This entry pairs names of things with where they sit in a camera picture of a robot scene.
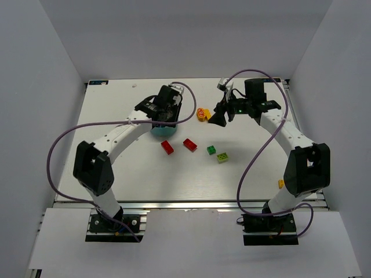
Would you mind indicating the right blue corner label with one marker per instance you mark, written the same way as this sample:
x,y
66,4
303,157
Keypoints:
x,y
269,80

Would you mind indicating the right red lego brick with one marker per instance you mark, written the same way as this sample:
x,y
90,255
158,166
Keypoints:
x,y
190,145

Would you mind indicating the yellow orange lego figure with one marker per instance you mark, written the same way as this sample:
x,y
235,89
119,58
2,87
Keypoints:
x,y
203,114

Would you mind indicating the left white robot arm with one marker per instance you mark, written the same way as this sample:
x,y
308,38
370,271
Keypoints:
x,y
94,160

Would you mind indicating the left red lego brick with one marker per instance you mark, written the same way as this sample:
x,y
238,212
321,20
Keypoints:
x,y
167,147

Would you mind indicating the pale green sloped lego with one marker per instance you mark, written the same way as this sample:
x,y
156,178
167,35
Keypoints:
x,y
222,157

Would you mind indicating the red lego brick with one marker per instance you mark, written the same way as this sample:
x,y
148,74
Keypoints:
x,y
190,145
167,147

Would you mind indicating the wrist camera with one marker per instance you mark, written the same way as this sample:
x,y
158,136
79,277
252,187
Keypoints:
x,y
180,90
226,87

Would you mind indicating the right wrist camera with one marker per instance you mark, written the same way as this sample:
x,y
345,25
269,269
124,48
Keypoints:
x,y
226,87

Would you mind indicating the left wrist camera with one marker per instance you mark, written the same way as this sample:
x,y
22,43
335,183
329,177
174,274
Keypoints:
x,y
180,90

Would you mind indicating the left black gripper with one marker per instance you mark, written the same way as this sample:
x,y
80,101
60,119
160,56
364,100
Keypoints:
x,y
167,116

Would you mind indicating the blue corner label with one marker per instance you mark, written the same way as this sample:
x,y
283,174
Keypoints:
x,y
97,82
269,80

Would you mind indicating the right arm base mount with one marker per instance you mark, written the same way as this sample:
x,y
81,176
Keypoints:
x,y
268,231

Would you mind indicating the left blue corner label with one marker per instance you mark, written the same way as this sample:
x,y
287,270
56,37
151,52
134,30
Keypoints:
x,y
97,82

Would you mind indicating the yellow lego brick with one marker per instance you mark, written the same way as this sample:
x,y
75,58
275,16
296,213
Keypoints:
x,y
281,184

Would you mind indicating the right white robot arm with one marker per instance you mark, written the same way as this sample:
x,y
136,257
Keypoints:
x,y
308,168

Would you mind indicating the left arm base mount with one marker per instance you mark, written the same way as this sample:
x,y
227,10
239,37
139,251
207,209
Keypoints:
x,y
105,231

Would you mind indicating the teal round divided container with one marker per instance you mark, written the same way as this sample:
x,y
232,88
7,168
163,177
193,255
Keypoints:
x,y
163,131

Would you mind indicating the small green lego brick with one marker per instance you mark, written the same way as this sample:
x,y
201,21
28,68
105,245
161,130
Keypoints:
x,y
211,150

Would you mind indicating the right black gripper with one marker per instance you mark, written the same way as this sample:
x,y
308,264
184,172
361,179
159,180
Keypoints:
x,y
228,110

